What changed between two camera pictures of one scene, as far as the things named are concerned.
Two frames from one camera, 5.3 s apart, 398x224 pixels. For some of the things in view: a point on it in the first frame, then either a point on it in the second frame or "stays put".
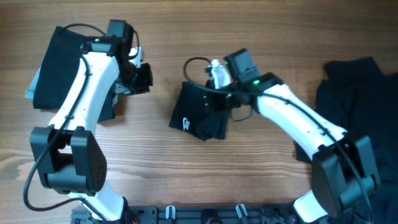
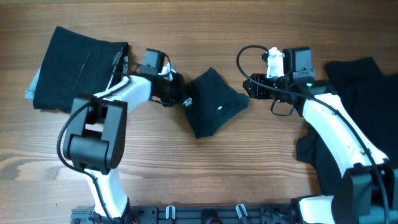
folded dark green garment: x=58 y=69 stays put
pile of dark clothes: x=357 y=96 stays put
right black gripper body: x=216 y=101 -> x=252 y=85
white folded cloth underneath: x=29 y=93 stays put
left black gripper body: x=137 y=78 -> x=172 y=91
